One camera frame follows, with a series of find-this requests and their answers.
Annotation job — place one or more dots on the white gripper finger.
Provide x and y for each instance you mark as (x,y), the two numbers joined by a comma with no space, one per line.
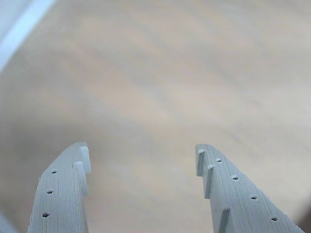
(238,206)
(60,194)

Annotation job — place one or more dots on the white table edge frame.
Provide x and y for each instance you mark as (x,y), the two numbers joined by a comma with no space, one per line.
(22,26)

